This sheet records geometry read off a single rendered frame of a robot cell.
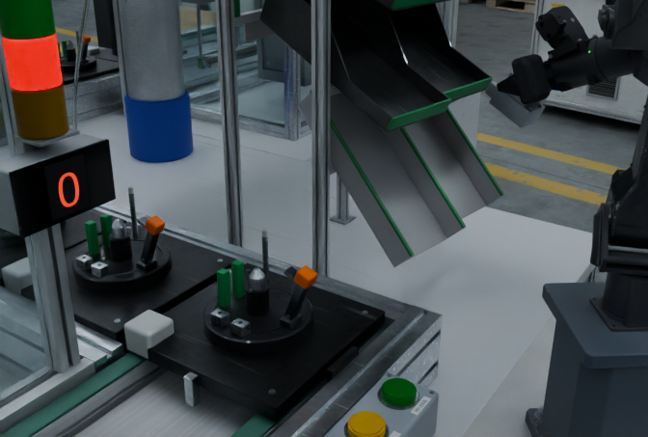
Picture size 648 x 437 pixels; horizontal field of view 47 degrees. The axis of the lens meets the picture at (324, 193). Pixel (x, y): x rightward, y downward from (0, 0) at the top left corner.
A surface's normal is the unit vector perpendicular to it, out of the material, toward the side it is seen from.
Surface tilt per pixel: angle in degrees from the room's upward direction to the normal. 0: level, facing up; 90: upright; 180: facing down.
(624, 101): 90
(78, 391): 0
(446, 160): 45
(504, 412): 0
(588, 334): 0
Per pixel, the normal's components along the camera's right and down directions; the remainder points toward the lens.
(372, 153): 0.51, -0.45
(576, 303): 0.00, -0.92
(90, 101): 0.83, 0.22
